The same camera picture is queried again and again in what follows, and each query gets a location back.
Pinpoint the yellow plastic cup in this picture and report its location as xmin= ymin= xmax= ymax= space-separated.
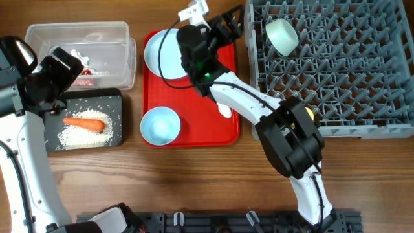
xmin=290 ymin=107 xmax=314 ymax=129

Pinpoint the red snack wrapper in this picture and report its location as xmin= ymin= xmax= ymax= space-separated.
xmin=72 ymin=68 xmax=94 ymax=86

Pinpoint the orange carrot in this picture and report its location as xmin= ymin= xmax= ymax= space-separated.
xmin=63 ymin=118 xmax=105 ymax=133

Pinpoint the white rice pile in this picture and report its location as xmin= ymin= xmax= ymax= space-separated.
xmin=56 ymin=109 xmax=114 ymax=150

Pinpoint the light blue round plate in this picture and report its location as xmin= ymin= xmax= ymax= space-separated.
xmin=144 ymin=28 xmax=187 ymax=80

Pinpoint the clear plastic waste bin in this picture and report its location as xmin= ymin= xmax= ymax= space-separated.
xmin=25 ymin=21 xmax=137 ymax=91

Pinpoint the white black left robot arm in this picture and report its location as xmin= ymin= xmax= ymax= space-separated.
xmin=1 ymin=36 xmax=145 ymax=232

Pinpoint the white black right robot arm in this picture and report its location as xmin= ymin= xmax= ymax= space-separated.
xmin=177 ymin=1 xmax=334 ymax=232

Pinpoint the white tissue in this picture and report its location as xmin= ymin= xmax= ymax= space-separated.
xmin=70 ymin=49 xmax=89 ymax=67

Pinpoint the light blue bowl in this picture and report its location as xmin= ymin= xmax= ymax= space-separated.
xmin=140 ymin=106 xmax=181 ymax=146

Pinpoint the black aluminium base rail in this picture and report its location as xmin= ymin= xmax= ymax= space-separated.
xmin=76 ymin=208 xmax=363 ymax=233

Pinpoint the grey plastic dishwasher rack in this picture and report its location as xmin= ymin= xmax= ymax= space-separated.
xmin=245 ymin=0 xmax=413 ymax=139

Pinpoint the white plastic spoon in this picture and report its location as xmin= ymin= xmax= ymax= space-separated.
xmin=217 ymin=102 xmax=232 ymax=118

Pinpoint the black waste tray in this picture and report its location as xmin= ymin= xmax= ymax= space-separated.
xmin=43 ymin=88 xmax=123 ymax=152

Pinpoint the red plastic tray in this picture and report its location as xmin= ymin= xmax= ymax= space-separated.
xmin=141 ymin=27 xmax=241 ymax=149

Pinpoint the green bowl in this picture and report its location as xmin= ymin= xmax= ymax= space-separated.
xmin=265 ymin=19 xmax=299 ymax=56

